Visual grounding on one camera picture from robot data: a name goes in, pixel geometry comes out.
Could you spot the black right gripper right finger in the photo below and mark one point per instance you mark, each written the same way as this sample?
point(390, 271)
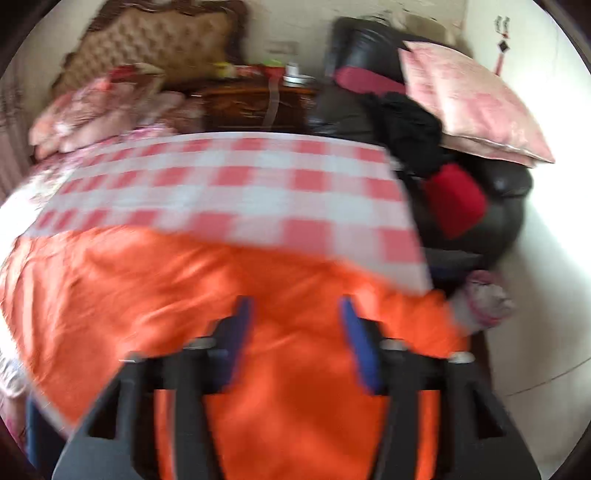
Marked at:
point(476, 438)

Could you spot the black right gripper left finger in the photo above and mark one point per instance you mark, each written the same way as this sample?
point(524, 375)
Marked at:
point(117, 437)

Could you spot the orange pants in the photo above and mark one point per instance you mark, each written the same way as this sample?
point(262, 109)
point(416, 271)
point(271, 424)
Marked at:
point(78, 302)

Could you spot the blue jeans leg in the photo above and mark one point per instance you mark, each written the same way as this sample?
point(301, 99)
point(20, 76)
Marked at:
point(44, 444)

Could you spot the red garment on sofa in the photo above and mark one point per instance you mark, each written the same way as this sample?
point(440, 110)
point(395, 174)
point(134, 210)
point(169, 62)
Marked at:
point(455, 200)

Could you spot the red white checkered cloth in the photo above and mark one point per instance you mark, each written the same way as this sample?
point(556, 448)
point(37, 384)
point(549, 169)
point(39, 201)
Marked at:
point(319, 196)

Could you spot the black garment on sofa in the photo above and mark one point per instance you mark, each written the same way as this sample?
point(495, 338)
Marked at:
point(411, 133)

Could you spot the pink satin cushion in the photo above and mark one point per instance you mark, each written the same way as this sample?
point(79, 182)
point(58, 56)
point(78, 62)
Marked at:
point(480, 114)

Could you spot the folded floral quilt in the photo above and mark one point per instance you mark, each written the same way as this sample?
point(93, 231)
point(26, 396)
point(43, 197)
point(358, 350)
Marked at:
point(128, 102)

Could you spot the pink striped curtain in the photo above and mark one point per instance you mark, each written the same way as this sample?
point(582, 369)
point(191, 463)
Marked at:
point(15, 153)

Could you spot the dark wooden nightstand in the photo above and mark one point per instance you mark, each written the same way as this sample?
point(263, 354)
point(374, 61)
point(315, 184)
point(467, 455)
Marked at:
point(256, 105)

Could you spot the magenta garment on sofa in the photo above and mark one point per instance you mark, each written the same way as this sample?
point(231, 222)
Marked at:
point(363, 81)

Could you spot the tufted brown headboard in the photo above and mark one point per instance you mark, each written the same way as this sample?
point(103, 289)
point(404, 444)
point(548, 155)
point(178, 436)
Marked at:
point(185, 39)

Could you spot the black leather sofa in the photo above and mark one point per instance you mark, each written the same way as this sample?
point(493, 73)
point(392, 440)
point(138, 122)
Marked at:
point(338, 113)

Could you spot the red hanging wall ornament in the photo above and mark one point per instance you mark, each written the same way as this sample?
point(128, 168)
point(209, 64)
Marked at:
point(502, 24)

